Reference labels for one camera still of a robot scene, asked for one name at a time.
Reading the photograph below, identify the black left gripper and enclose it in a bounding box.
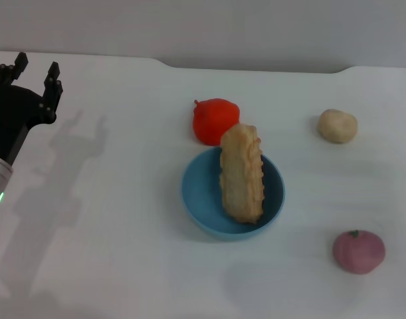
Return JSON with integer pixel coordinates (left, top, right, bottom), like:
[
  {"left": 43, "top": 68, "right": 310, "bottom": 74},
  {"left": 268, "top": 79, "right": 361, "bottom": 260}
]
[{"left": 0, "top": 52, "right": 64, "bottom": 166}]

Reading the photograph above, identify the blue bowl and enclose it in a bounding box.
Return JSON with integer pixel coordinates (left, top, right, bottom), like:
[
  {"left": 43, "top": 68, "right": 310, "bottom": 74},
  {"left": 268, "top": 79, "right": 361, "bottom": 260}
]
[{"left": 181, "top": 146, "right": 286, "bottom": 242}]

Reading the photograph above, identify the orange striped bread roll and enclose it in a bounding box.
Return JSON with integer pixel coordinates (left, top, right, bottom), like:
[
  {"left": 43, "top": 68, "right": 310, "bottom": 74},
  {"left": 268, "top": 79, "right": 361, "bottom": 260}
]
[{"left": 219, "top": 123, "right": 266, "bottom": 225}]

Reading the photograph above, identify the red toy pepper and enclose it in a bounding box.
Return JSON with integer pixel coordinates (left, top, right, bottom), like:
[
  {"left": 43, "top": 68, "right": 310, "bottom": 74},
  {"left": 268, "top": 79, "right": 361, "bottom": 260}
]
[{"left": 192, "top": 98, "right": 241, "bottom": 147}]

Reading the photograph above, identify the pink toy peach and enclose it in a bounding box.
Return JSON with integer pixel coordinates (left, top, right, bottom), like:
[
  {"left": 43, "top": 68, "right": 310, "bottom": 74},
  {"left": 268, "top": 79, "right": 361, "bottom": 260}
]
[{"left": 332, "top": 229, "right": 387, "bottom": 275}]

